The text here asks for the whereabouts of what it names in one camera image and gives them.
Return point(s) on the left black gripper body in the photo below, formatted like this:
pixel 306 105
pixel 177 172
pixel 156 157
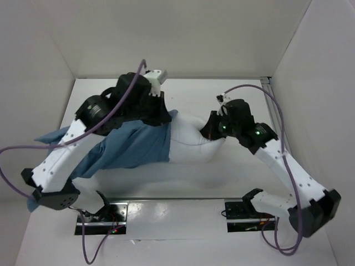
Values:
pixel 133 112

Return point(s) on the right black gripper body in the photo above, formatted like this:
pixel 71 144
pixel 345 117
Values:
pixel 212 126

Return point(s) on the white pillow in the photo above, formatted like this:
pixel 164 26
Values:
pixel 187 145

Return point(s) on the blue pillowcase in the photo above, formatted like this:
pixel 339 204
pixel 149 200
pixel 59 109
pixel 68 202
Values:
pixel 132 145

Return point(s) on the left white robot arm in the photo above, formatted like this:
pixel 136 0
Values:
pixel 99 114

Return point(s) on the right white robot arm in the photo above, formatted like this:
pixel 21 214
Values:
pixel 310 205

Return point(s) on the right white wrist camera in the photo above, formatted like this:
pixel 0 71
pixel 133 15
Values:
pixel 222 99

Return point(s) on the aluminium rail frame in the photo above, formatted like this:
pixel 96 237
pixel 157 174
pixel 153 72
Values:
pixel 272 107

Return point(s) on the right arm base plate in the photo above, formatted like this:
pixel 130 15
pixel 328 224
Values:
pixel 239 219

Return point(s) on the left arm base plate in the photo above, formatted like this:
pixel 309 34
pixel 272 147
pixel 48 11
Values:
pixel 114 221

